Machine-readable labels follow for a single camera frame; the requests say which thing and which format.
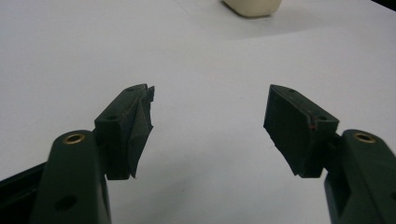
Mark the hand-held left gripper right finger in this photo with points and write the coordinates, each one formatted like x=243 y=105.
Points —
x=295 y=133

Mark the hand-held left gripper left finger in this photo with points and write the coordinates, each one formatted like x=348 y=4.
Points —
x=124 y=137

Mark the beige square cup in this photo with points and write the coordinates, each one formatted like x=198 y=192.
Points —
x=252 y=7

